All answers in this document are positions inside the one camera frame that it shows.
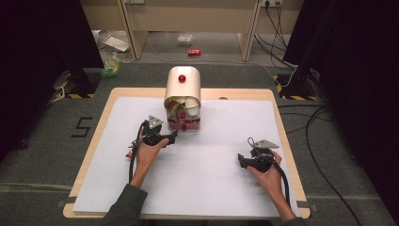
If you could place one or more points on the person's left hand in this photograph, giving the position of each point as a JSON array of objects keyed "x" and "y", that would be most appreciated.
[{"x": 146, "y": 157}]

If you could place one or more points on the white table sheet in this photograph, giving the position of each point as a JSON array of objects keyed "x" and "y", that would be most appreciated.
[{"x": 200, "y": 182}]

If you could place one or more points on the cream roll-top storage box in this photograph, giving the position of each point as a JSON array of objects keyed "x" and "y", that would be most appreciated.
[{"x": 183, "y": 86}]

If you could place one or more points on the green plastic bag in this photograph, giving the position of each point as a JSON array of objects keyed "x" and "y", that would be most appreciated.
[{"x": 111, "y": 67}]

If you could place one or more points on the beige wooden desk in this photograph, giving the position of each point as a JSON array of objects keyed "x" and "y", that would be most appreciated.
[{"x": 188, "y": 17}]

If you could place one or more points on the white wall socket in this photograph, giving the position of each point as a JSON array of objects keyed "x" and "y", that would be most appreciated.
[{"x": 271, "y": 3}]

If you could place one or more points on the red drink can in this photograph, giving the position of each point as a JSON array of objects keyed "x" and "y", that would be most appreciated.
[{"x": 194, "y": 52}]

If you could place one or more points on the black stand base striped tape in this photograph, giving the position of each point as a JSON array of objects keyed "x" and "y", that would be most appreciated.
[
  {"x": 296, "y": 86},
  {"x": 80, "y": 84}
]

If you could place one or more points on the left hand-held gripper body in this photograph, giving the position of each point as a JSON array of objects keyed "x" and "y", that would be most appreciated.
[{"x": 152, "y": 135}]

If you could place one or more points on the clear plastic packet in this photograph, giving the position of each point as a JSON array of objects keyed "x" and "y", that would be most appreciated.
[{"x": 185, "y": 39}]

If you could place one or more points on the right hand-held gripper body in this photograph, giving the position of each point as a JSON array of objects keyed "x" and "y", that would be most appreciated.
[{"x": 263, "y": 160}]

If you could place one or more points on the black curtain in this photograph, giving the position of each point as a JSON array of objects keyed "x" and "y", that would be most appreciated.
[
  {"x": 357, "y": 78},
  {"x": 37, "y": 62}
]

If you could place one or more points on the person's right hand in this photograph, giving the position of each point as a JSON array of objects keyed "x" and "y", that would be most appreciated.
[{"x": 271, "y": 180}]

